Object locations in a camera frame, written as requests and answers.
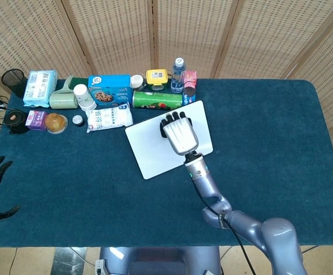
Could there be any clear container yellow lid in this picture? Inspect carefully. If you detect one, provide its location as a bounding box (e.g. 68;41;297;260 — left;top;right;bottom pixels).
146;69;169;91

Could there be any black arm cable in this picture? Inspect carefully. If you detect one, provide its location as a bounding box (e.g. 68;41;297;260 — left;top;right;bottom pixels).
202;197;257;275

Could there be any orange pudding cup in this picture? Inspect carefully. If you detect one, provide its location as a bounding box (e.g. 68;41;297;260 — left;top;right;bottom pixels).
45;113;69;135

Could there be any woven rattan folding screen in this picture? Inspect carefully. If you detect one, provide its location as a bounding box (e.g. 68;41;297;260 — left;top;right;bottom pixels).
0;0;333;275

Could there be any light green lint roller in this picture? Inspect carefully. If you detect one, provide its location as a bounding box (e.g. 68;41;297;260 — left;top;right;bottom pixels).
49;74;79;110

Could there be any clear water bottle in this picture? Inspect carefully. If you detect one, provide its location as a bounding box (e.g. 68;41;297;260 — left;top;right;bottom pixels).
170;57;187;94

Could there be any dark blue tablecloth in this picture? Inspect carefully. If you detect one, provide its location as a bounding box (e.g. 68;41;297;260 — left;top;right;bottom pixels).
0;78;333;249

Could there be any glass jar white lid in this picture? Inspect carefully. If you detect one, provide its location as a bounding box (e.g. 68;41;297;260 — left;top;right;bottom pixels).
130;74;147;92

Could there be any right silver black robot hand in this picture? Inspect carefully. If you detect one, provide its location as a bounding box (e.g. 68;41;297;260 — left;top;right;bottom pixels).
159;111;200;157

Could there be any light blue tissue pack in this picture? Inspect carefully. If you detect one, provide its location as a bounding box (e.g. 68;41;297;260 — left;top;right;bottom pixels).
22;70;58;108

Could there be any purple carton box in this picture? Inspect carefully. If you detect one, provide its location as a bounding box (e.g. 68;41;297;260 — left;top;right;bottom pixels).
25;110;48;131

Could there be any black teapot with handle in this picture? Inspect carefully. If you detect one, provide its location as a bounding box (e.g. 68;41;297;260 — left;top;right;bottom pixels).
0;106;31;135

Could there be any green chips can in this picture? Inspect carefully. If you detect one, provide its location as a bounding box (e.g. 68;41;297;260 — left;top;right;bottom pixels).
132;91;183;111

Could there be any black mesh pen holder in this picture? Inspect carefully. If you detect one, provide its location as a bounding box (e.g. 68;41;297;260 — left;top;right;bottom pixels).
1;68;28;98

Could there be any white rectangular board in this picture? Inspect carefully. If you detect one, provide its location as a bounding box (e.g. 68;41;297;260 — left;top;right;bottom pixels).
124;100;214;180

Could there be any white plastic powder bag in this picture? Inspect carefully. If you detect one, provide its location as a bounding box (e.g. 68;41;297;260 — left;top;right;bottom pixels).
85;103;134;133

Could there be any dark green scouring pad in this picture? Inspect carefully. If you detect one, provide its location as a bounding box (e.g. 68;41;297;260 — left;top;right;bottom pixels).
70;76;89;87

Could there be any grey-blue robot torso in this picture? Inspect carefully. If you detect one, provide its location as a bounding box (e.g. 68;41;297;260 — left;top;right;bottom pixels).
96;245;222;275

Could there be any blue cookie box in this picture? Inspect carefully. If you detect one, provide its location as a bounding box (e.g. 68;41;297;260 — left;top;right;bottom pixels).
87;74;134;105

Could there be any pink cookie package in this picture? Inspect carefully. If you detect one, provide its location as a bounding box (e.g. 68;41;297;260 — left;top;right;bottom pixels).
181;70;198;105

